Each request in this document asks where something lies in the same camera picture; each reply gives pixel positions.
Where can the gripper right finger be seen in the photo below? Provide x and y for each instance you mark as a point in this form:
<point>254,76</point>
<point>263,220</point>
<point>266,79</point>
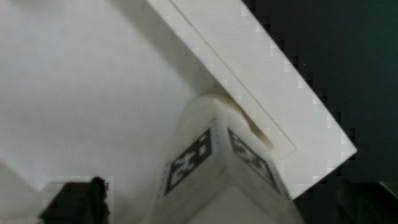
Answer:
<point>368,203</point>

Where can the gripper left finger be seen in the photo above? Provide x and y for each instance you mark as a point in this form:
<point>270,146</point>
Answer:
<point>78,205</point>

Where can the white square table top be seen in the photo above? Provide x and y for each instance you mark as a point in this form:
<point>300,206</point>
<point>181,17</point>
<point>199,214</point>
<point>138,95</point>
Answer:
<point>108,61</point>

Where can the white table leg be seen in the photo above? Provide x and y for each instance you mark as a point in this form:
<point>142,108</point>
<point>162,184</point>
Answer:
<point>220,187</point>

